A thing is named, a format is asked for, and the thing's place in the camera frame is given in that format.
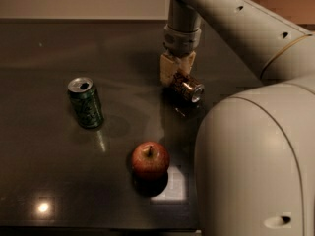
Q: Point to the green soda can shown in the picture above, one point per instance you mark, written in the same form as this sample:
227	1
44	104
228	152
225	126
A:
85	102

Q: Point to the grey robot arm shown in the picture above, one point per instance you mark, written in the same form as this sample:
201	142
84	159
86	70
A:
255	151

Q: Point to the red apple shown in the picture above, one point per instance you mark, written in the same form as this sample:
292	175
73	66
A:
150	161

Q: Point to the orange soda can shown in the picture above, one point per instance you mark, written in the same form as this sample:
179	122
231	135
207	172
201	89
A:
187	87

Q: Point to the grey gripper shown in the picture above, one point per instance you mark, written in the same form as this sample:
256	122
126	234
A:
181	40

